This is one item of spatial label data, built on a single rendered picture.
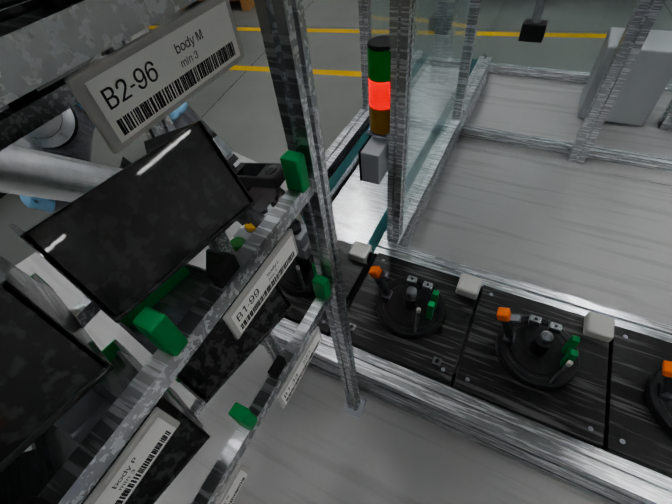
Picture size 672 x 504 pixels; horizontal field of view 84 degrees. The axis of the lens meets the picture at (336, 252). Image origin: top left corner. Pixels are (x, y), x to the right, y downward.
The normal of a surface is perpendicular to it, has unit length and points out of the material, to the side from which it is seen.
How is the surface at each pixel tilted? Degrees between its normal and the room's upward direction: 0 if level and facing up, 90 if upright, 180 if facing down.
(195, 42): 90
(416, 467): 0
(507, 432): 0
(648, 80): 90
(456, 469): 0
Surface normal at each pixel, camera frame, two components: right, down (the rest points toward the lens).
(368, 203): -0.10, -0.64
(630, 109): -0.44, 0.72
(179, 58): 0.89, 0.29
